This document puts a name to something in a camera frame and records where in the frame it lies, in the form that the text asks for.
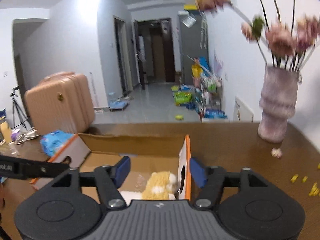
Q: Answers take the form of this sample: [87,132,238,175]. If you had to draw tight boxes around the fallen rose petal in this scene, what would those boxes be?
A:
[271,148,283,159]

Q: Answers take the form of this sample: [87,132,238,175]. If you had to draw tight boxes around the cluttered wire storage rack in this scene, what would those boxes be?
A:
[188,56,228,123]

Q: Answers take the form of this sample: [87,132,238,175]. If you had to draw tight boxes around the blue tissue pack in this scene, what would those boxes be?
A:
[40,130,74,157]

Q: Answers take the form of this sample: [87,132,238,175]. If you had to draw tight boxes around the grey metal cabinet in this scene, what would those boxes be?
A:
[178,11,208,85]

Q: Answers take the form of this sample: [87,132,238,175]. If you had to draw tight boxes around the pink hard-shell suitcase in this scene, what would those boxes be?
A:
[24,72,95,135]

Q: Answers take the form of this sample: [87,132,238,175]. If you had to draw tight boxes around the dried pink rose bouquet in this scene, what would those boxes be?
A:
[195,0,319,73]

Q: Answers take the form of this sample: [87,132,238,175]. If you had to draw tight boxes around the yellow dog plush toy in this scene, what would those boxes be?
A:
[142,171,177,200]

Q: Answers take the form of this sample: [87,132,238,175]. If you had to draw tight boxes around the pink textured vase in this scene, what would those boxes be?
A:
[258,66,299,143]

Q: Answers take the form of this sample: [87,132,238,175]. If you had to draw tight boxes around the dark entrance door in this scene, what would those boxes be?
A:
[133,18,176,87]

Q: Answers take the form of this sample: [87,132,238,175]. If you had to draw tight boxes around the yellow petal crumbs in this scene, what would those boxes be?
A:
[290,163,319,197]

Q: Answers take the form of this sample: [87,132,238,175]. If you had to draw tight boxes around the red orange cardboard box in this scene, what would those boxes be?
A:
[30,133,192,202]

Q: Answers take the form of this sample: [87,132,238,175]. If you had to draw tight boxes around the camera tripod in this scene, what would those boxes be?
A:
[10,86,30,131]

